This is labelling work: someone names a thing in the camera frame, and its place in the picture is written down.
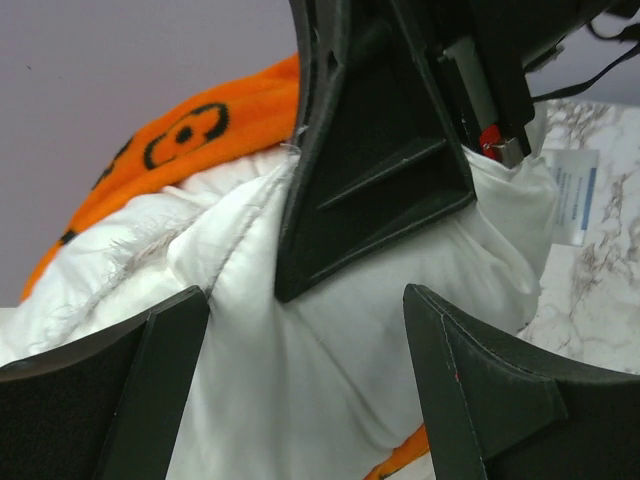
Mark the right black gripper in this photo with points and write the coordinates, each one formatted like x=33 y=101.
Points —
x=472 y=59

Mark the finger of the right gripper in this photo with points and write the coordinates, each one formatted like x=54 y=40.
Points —
x=380 y=157

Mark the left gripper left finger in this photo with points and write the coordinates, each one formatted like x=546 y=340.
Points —
x=109 y=405

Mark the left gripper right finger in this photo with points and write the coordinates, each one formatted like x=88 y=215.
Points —
x=497 y=407

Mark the orange patterned pillowcase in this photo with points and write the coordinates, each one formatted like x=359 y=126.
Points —
x=190 y=135

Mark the white pillow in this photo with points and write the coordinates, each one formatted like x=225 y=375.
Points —
x=487 y=259

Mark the white pillow care label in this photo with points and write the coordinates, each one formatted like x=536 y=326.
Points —
x=575 y=173

